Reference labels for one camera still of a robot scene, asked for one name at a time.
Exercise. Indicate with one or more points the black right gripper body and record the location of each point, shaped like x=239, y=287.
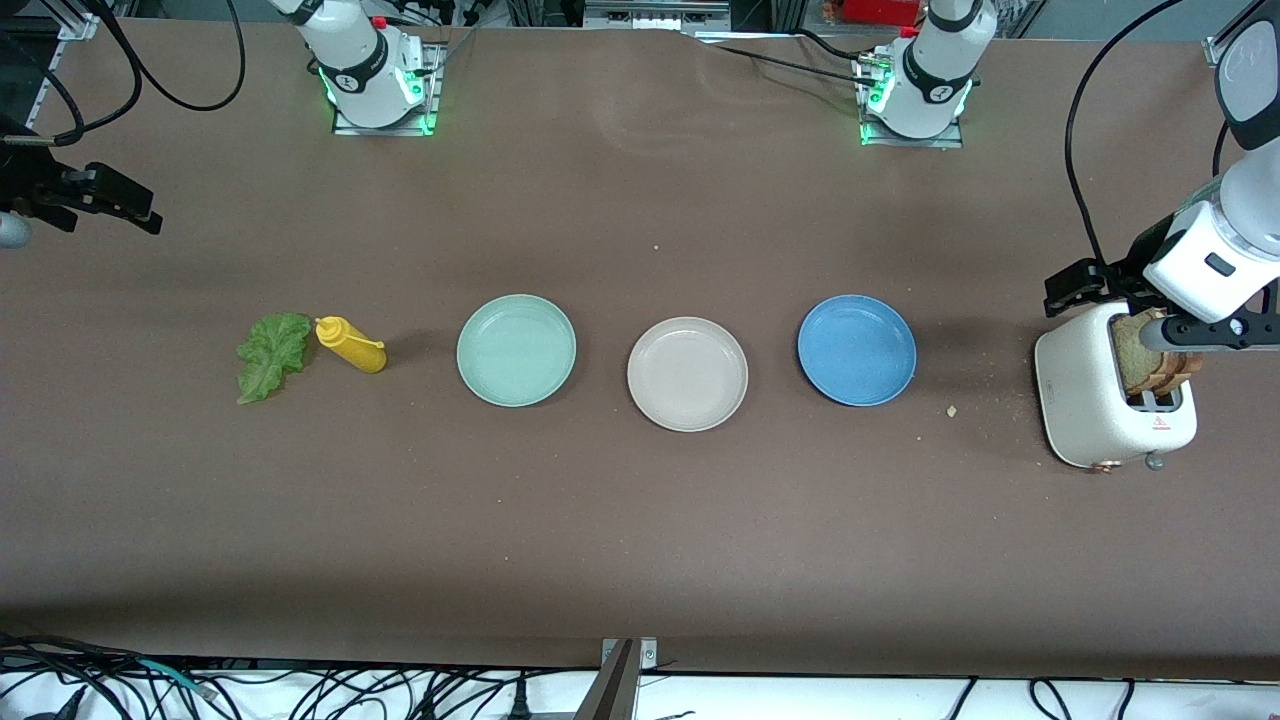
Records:
x=30, y=190

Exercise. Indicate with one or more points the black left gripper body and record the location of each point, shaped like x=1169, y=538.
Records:
x=1122, y=276

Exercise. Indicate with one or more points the brown bread slice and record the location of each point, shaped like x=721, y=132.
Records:
x=1185, y=365
x=1135, y=355

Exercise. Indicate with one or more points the green lettuce leaf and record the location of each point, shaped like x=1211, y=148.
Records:
x=270, y=355

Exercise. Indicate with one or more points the yellow mustard squeeze bottle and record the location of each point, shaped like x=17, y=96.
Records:
x=355, y=348

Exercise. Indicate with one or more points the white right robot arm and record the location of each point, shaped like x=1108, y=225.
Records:
x=360, y=60

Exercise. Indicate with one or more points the blue plate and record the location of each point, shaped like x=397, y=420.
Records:
x=857, y=350

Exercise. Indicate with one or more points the beige plate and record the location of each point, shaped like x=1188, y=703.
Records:
x=687, y=374

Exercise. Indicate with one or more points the mint green plate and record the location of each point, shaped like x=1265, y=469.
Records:
x=516, y=350

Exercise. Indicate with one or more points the white toaster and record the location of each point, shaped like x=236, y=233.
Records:
x=1080, y=400

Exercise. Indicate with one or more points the red box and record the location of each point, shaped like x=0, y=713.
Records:
x=880, y=10

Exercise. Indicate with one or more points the grey metal box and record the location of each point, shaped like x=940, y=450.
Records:
x=655, y=12

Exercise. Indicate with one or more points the dark metal bar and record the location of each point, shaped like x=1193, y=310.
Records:
x=610, y=690

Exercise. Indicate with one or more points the black power plug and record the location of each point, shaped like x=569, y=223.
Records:
x=520, y=702

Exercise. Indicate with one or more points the aluminium frame profile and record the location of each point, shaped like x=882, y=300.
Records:
x=1222, y=50
x=75, y=20

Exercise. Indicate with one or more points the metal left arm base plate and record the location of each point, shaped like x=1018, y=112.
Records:
x=910, y=142

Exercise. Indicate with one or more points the silver metal bracket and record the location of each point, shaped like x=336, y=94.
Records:
x=648, y=652

